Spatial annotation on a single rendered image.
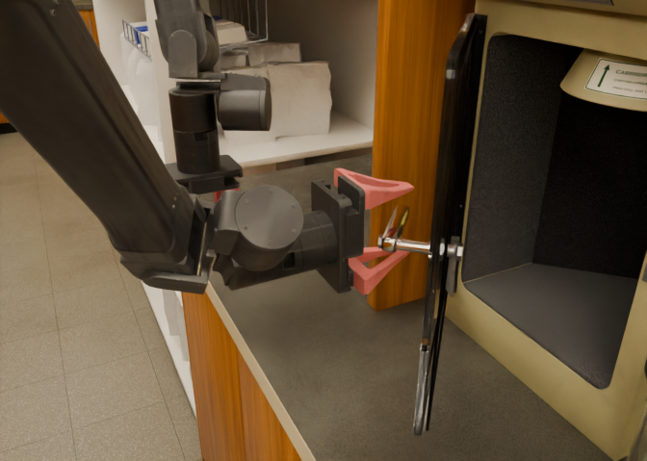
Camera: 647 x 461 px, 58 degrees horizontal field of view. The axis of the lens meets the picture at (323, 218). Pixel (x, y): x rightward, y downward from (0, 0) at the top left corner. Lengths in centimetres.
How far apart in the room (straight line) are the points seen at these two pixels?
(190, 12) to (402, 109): 30
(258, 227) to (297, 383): 37
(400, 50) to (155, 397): 171
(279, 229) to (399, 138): 38
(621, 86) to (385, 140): 30
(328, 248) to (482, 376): 36
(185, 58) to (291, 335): 42
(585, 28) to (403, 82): 25
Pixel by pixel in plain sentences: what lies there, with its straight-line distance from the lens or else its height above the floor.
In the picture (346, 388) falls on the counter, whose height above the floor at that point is 94.
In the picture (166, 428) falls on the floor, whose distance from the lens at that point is 213.
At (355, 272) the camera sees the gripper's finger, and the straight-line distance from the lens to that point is 61.
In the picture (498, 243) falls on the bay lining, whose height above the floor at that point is 107.
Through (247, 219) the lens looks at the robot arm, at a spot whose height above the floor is 127.
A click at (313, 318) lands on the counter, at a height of 94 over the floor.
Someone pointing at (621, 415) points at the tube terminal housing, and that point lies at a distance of 75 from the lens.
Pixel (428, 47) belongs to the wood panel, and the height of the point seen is 134.
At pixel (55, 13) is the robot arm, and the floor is 144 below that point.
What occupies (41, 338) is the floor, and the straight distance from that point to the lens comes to 268.
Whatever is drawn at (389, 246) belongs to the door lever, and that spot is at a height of 120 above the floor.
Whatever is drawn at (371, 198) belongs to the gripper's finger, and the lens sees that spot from 56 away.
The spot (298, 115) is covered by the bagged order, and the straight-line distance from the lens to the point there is 179.
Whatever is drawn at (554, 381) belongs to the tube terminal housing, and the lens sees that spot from 80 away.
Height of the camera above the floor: 147
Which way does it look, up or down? 26 degrees down
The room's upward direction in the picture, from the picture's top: straight up
